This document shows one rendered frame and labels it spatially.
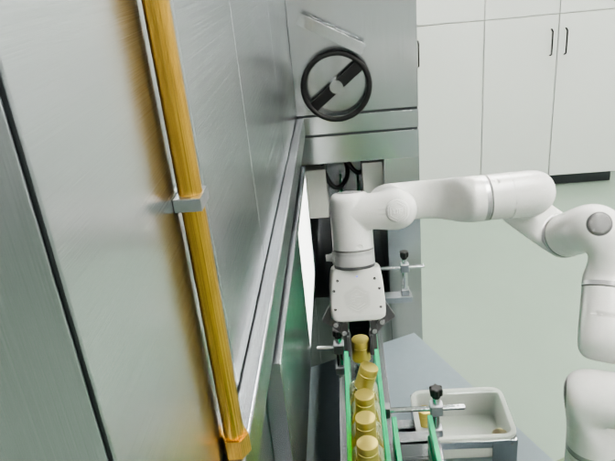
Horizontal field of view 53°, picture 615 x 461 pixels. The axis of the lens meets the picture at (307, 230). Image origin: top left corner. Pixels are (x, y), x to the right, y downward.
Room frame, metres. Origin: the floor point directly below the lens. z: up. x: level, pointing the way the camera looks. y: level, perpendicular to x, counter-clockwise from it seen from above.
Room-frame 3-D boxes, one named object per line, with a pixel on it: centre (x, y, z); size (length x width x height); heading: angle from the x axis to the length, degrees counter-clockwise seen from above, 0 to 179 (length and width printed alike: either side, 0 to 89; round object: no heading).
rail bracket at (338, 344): (1.29, -0.03, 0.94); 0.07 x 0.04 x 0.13; 85
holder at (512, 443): (1.15, -0.29, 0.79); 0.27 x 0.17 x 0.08; 85
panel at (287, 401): (1.20, 0.04, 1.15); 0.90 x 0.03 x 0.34; 175
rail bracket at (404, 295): (1.68, -0.26, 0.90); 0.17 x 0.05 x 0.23; 85
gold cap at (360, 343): (0.97, -0.08, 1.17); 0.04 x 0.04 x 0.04
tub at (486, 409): (1.14, -0.32, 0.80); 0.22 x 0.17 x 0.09; 85
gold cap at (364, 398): (0.85, -0.07, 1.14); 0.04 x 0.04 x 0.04
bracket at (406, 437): (1.04, -0.19, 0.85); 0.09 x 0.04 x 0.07; 85
